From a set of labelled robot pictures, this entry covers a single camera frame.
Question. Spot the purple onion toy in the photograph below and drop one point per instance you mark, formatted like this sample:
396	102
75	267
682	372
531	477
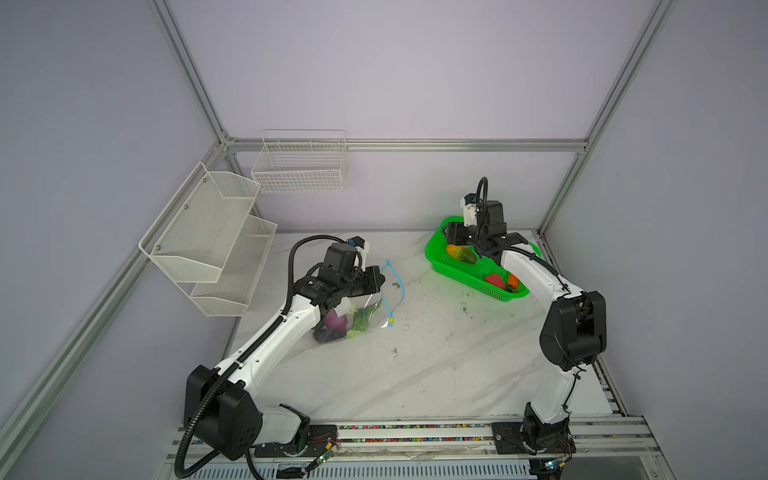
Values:
335	323

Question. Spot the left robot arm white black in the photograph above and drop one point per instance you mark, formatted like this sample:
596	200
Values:
221	407

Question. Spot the white mesh lower shelf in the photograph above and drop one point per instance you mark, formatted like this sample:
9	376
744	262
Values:
232	294

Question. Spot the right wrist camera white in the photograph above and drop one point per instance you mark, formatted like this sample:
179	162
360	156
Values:
469	206

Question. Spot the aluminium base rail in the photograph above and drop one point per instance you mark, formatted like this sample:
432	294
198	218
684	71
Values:
421	440

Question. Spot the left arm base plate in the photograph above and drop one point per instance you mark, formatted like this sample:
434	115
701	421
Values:
310	441

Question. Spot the white wire wall basket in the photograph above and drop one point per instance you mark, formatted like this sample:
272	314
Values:
295	161

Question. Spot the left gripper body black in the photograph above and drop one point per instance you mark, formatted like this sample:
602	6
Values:
360	283

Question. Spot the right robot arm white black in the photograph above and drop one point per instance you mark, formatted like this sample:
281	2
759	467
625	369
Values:
573	334

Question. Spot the red pepper toy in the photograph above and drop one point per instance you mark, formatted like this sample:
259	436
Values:
497	281

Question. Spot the clear zip bag blue zipper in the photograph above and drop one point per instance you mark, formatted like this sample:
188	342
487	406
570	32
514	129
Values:
392	293

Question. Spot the white mesh upper shelf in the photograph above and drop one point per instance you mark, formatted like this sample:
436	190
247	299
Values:
192	239

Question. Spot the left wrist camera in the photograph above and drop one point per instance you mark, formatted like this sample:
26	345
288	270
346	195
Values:
362	247

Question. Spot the white mesh shelf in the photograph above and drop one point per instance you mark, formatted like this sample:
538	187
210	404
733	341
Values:
232	294
192	239

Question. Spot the green plastic basket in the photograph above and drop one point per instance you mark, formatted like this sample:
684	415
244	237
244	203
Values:
470	275

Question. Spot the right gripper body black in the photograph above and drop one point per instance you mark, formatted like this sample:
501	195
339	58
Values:
465	236

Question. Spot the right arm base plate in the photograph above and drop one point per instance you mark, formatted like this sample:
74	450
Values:
532	438

